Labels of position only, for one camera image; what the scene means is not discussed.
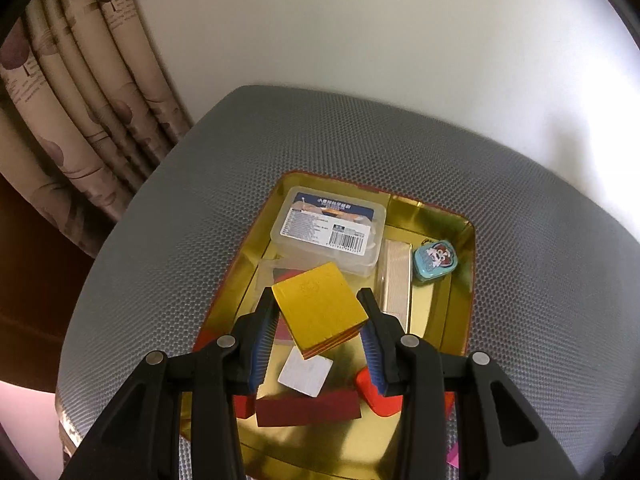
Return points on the small pink cube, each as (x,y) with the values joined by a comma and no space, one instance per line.
(454,457)

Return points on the beige printed curtain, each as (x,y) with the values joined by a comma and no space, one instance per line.
(75,85)

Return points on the small red square box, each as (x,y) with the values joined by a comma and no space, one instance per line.
(385,405)

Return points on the clear box of beige sticks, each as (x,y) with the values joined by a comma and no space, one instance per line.
(396,280)

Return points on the small white square box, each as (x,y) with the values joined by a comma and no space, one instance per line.
(305,375)

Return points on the small blue cartoon tin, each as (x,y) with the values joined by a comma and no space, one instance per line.
(435,260)

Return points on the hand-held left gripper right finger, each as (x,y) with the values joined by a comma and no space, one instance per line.
(375,355)

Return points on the dark red rectangular box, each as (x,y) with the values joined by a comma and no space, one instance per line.
(307,409)

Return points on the clear plastic box blue label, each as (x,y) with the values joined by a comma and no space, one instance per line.
(325,225)

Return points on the gold block with striped edge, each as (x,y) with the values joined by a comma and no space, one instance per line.
(320,305)

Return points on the clear case with pink insert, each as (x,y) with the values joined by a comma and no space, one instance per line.
(270,272)

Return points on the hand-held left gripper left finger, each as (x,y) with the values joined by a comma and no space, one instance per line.
(262,350)

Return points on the gold tin tray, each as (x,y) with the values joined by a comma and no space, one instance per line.
(435,220)

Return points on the grey mesh chair seat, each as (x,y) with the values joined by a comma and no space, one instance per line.
(525,260)

